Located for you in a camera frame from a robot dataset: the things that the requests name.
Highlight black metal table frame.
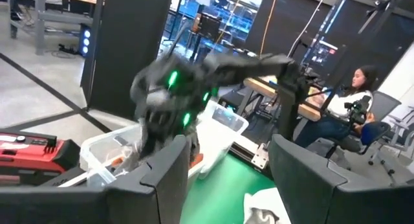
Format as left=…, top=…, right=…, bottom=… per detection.
left=229, top=133, right=276, bottom=173

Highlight hanging orange cable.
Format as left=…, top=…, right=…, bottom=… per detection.
left=258, top=0, right=279, bottom=58

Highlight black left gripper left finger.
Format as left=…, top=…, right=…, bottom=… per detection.
left=108, top=135, right=191, bottom=224

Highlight black handheld camera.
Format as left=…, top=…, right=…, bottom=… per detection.
left=344, top=94, right=373, bottom=126

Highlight clear plastic bin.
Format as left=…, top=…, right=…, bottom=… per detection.
left=195, top=99, right=250, bottom=179
left=79, top=122, right=208, bottom=189

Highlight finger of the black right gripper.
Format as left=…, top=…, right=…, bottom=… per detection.
left=186, top=128, right=201, bottom=162
left=138, top=133, right=162, bottom=160

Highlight black standing divider panel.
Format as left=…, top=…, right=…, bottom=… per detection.
left=80, top=0, right=174, bottom=120

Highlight black background monitor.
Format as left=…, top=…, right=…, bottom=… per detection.
left=193, top=13, right=223, bottom=40

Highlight black wall panel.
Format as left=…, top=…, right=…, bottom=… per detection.
left=245, top=0, right=414, bottom=89

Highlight grey office chair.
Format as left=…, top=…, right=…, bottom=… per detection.
left=307, top=91, right=402, bottom=173

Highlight rust orange towel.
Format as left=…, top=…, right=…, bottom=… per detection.
left=109, top=152, right=204, bottom=170

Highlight hanging white cable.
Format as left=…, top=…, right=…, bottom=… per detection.
left=287, top=0, right=329, bottom=58

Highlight green table mat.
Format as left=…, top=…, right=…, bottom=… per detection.
left=179, top=152, right=276, bottom=224

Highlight black computer with blue lights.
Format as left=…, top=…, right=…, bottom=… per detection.
left=79, top=23, right=94, bottom=57

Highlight seated person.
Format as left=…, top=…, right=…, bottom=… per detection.
left=294, top=65, right=379, bottom=149

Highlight plain white towel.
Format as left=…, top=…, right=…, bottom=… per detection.
left=242, top=186, right=292, bottom=224

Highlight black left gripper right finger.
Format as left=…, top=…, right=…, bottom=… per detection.
left=268, top=134, right=347, bottom=224

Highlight wooden desk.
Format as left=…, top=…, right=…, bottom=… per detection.
left=242, top=76, right=324, bottom=121

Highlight grey metal workbench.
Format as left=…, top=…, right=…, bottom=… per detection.
left=9, top=0, right=98, bottom=55

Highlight red and black toolbox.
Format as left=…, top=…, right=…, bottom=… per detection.
left=0, top=129, right=82, bottom=186

